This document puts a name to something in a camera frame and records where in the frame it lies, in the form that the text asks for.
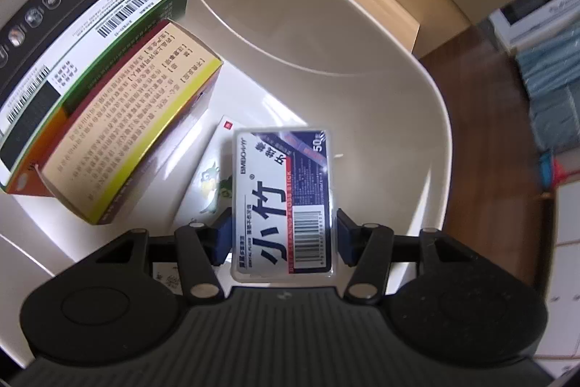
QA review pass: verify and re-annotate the white TV cabinet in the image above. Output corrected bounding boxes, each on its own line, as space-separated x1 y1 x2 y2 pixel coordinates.
544 183 580 379

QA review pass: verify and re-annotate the pink yellow-edged box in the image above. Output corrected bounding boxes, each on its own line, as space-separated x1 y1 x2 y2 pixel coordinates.
41 19 224 226

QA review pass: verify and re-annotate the white storage bin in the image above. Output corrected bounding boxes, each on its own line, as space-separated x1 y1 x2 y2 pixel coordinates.
0 0 454 370

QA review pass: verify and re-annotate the clear floss pick box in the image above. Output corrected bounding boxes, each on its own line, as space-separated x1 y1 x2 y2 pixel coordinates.
230 126 338 280

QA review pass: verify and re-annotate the long white box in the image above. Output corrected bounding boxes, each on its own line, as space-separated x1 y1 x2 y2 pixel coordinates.
152 114 239 295

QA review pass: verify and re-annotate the black box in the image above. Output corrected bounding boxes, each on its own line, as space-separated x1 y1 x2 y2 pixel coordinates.
0 0 134 98

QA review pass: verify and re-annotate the blue curtain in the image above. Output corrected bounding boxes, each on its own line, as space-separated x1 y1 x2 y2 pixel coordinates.
514 29 580 152

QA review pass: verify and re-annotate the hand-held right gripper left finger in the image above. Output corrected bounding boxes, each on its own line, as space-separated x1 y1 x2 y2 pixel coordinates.
93 208 233 302

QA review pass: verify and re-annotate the red blue dustpan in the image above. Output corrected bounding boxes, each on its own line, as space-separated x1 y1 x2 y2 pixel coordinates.
538 150 580 194

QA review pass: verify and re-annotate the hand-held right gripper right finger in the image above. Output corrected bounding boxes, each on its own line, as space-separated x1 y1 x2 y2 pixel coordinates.
336 208 476 302

